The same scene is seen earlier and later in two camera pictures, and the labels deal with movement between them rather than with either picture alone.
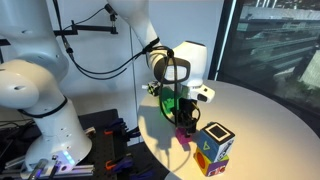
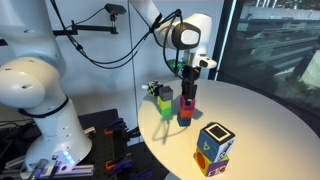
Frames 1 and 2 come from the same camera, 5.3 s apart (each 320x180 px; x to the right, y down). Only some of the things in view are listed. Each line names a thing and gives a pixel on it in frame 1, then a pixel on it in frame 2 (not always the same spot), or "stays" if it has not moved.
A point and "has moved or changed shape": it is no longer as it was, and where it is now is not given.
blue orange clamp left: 119,128 stays
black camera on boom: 75,28 stays
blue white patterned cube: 214,140 stays
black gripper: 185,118 -> 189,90
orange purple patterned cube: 209,168 stays
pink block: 181,135 has moved or changed shape
